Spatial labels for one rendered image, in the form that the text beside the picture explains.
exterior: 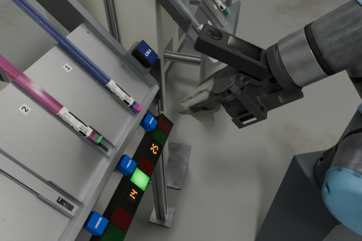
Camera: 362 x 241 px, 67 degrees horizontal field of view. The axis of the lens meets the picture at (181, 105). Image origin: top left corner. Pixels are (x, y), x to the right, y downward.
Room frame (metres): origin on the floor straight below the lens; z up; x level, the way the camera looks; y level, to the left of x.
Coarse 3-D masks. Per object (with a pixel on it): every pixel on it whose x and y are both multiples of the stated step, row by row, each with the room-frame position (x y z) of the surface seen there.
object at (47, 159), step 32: (64, 64) 0.40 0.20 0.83; (96, 64) 0.45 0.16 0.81; (0, 96) 0.29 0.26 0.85; (32, 96) 0.32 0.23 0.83; (64, 96) 0.35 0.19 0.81; (96, 96) 0.38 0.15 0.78; (0, 128) 0.25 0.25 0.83; (32, 128) 0.27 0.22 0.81; (64, 128) 0.30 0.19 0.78; (96, 128) 0.33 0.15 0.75; (0, 160) 0.22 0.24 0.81; (32, 160) 0.23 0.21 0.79; (64, 160) 0.25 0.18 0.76; (96, 160) 0.27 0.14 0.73; (0, 192) 0.18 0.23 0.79; (32, 192) 0.19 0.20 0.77; (64, 192) 0.21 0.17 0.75; (0, 224) 0.15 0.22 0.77; (32, 224) 0.16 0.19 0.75; (64, 224) 0.17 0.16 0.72
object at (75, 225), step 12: (156, 84) 0.47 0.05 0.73; (144, 96) 0.45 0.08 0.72; (144, 108) 0.40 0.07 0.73; (132, 120) 0.37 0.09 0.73; (132, 132) 0.34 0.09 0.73; (120, 144) 0.31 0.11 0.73; (120, 156) 0.28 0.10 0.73; (108, 168) 0.26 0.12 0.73; (96, 180) 0.24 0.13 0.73; (96, 192) 0.21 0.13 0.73; (84, 204) 0.20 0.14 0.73; (84, 216) 0.18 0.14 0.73; (72, 228) 0.16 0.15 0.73; (60, 240) 0.15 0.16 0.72; (72, 240) 0.15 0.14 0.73
